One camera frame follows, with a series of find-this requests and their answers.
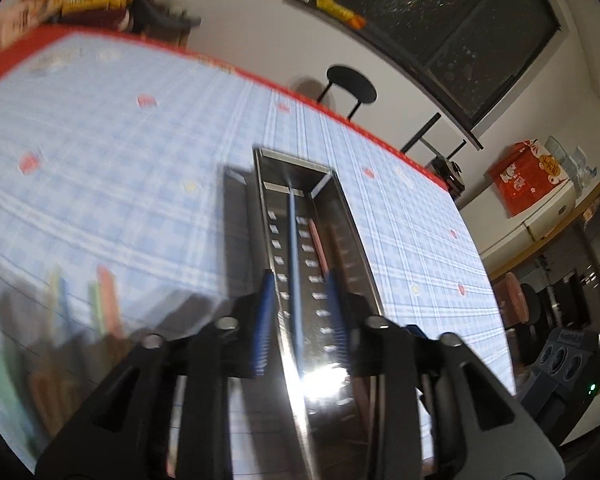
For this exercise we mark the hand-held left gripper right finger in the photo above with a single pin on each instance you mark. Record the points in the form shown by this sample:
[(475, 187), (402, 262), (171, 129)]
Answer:
[(337, 320)]

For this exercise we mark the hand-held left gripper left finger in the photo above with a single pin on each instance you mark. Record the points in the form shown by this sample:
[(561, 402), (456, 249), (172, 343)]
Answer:
[(262, 330)]

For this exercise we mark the stainless steel utensil tray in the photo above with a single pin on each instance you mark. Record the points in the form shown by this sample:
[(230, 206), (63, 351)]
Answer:
[(305, 430)]

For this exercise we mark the pink round stool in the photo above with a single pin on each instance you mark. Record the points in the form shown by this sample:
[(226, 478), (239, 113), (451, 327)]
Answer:
[(512, 300)]

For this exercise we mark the white refrigerator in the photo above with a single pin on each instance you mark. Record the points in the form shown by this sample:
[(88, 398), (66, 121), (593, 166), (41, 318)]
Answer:
[(549, 220)]

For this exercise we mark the dark small appliance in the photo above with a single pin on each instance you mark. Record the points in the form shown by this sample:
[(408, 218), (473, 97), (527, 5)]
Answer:
[(447, 175)]

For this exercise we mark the red printed bag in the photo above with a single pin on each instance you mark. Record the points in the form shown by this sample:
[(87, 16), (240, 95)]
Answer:
[(524, 180)]

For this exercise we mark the clear plastic container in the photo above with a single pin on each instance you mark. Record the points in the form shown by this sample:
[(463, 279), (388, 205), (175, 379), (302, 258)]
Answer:
[(572, 165)]

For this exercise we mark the blue plaid tablecloth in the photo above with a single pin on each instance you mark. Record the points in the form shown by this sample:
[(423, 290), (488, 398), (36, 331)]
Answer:
[(130, 185)]

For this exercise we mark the black metal stand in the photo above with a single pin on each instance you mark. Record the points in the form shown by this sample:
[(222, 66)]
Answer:
[(422, 132)]

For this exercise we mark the black round stool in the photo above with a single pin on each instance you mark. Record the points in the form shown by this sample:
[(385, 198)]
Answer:
[(352, 82)]

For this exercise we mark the yellow snack packet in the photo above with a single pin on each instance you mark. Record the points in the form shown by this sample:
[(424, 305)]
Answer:
[(337, 9)]

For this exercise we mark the dark window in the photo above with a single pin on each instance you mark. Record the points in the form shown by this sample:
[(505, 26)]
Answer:
[(454, 20)]

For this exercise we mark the dark clothing pile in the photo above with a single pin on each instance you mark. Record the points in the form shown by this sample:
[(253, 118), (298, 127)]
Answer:
[(150, 15)]

